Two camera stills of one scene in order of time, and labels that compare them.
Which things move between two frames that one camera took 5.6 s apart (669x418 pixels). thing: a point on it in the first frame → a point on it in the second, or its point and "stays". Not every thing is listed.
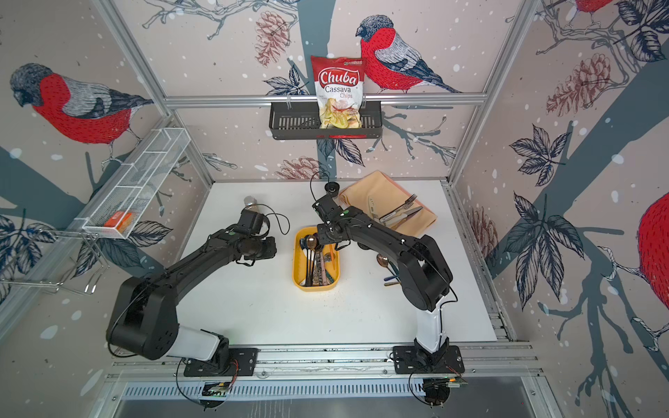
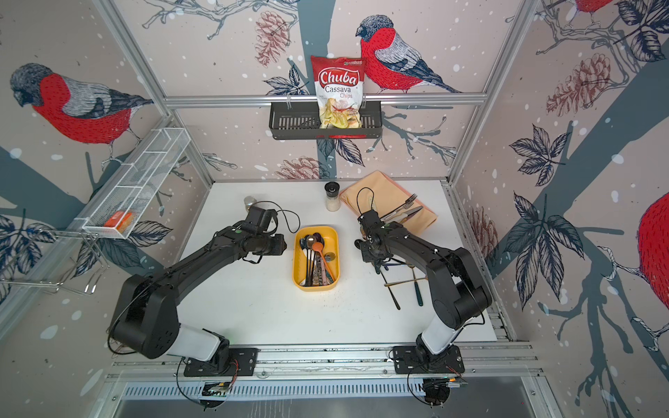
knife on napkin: x=405 y=215 stays
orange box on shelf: x=120 y=220 stays
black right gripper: x=320 y=233 → x=361 y=246
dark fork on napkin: x=404 y=206 stays
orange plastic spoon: x=331 y=247 → x=318 y=246
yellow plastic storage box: x=300 y=233 stays
